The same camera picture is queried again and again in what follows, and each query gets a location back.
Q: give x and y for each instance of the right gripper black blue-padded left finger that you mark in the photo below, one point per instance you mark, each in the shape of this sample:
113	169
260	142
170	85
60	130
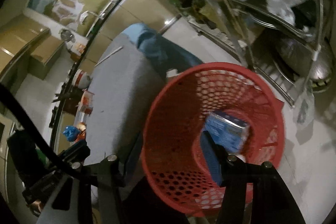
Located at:
122	164

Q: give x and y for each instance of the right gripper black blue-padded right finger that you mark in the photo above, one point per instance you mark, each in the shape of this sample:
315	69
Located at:
219	162

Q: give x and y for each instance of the blue white carton box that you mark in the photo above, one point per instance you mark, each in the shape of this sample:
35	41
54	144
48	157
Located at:
226	130

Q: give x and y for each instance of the orange peel piece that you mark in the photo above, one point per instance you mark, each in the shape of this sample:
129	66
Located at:
81	126

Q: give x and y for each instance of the blue plastic bag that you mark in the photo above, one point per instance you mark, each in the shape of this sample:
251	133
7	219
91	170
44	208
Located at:
71	133

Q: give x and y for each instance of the red plastic mesh trash basket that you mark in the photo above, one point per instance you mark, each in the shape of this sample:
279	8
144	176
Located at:
171	156

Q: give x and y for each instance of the upper kitchen cabinets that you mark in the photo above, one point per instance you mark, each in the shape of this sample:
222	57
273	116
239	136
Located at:
27	47

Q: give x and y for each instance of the orange white carton box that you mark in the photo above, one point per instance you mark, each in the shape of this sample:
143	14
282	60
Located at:
86	103

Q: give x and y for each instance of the white red ceramic bowl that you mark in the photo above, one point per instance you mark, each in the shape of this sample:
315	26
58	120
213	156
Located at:
81	79

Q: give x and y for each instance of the white thin rod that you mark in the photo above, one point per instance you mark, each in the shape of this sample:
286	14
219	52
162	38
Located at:
109	55

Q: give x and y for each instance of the hanging metal strainer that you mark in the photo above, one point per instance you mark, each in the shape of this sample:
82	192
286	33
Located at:
66	35

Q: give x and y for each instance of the metal storage rack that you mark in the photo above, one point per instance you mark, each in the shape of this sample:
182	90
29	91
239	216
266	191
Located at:
285	41

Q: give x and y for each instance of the lower counter cabinets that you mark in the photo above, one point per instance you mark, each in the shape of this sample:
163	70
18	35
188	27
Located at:
157	14

